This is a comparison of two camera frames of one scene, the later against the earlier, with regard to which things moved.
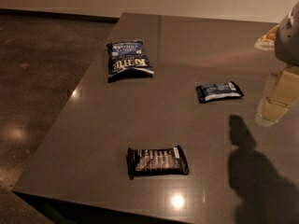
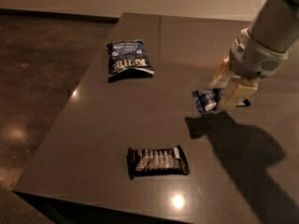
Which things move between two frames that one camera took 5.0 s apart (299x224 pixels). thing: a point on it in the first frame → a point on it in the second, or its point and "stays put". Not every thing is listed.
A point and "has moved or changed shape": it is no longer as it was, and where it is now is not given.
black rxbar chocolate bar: x=157 y=162 stays put
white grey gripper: x=289 y=41 → x=252 y=60
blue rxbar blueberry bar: x=212 y=91 has moved or changed shape
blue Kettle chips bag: x=128 y=60 stays put
